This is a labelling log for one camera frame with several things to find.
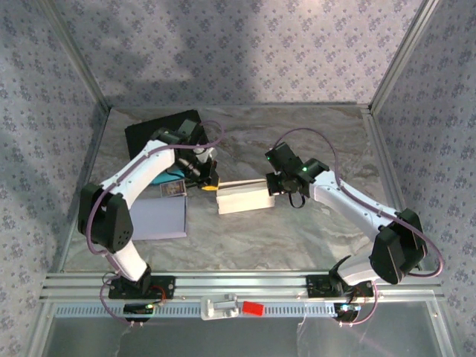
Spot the teal flashlight with strap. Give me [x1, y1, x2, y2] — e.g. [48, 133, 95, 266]
[152, 167, 187, 185]

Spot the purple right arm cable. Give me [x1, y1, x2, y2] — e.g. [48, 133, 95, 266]
[274, 128, 446, 328]

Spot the beige paper box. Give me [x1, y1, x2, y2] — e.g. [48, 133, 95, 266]
[215, 178, 276, 216]

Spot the white plastic bracket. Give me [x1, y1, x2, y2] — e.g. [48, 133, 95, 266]
[199, 293, 239, 321]

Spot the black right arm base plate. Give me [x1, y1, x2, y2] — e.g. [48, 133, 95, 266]
[306, 274, 375, 298]

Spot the small printed card box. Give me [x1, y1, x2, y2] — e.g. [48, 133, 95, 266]
[159, 181, 187, 198]

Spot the grey metal panel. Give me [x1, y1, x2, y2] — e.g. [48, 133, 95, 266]
[28, 300, 458, 357]

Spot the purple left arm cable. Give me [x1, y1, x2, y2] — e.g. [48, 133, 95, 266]
[86, 119, 226, 328]

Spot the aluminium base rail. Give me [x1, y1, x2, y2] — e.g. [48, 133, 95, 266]
[39, 271, 446, 300]

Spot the grey slotted cable duct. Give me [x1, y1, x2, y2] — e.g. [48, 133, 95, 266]
[54, 301, 338, 319]

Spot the lavender paper box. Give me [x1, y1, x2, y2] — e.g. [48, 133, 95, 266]
[132, 196, 188, 241]

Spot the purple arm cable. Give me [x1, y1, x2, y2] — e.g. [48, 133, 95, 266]
[86, 119, 226, 328]
[274, 128, 446, 328]

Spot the red plastic block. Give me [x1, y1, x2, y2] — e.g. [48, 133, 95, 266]
[242, 301, 266, 317]

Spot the black ribbed carrying case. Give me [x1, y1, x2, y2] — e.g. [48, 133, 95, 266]
[124, 109, 204, 161]

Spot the black controller module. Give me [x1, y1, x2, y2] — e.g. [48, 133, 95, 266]
[124, 303, 154, 323]
[333, 303, 361, 323]

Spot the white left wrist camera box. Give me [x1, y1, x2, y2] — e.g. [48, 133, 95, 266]
[195, 147, 218, 165]

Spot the aluminium side rail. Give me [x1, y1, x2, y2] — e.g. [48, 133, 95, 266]
[46, 106, 114, 274]
[362, 106, 427, 272]

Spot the aluminium frame post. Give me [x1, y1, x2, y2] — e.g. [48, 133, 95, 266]
[367, 0, 446, 115]
[39, 0, 113, 111]

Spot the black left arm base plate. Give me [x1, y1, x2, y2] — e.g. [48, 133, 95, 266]
[108, 275, 176, 300]

